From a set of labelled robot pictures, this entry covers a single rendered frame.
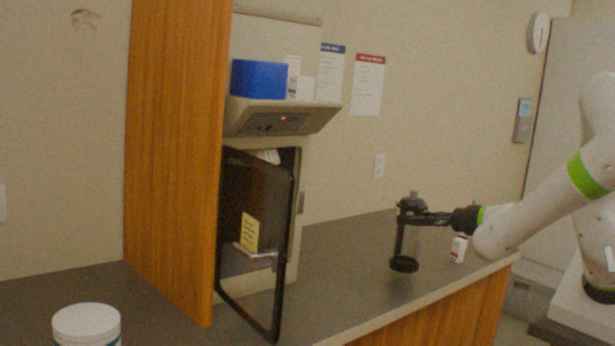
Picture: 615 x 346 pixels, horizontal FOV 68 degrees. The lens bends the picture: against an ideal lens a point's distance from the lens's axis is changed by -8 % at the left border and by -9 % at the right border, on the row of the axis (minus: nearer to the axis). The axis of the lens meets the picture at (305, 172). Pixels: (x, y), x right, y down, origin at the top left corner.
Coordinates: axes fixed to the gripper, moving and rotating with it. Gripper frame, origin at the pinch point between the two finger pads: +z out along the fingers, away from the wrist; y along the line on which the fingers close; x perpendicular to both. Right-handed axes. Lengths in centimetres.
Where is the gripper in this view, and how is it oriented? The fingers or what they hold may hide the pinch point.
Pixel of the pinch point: (411, 217)
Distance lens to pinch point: 165.7
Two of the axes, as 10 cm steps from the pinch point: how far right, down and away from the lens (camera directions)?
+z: -6.9, 0.2, 7.3
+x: 0.6, 10.0, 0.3
